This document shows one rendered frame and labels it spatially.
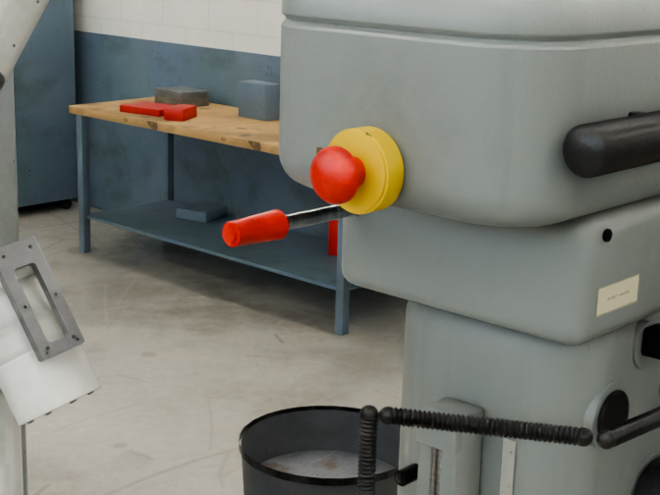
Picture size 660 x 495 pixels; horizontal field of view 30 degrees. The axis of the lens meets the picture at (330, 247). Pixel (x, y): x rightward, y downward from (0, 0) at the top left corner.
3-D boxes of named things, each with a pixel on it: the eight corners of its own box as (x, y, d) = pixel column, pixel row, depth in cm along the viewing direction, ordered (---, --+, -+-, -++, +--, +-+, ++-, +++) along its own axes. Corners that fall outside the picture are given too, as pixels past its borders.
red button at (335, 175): (345, 211, 82) (347, 152, 81) (302, 201, 85) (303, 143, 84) (377, 204, 85) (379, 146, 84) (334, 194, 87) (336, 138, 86)
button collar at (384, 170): (385, 221, 84) (388, 135, 83) (320, 206, 88) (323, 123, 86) (404, 217, 85) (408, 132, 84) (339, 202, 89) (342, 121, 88)
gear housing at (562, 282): (580, 356, 89) (592, 220, 86) (332, 284, 105) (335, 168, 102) (776, 272, 113) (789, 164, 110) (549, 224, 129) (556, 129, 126)
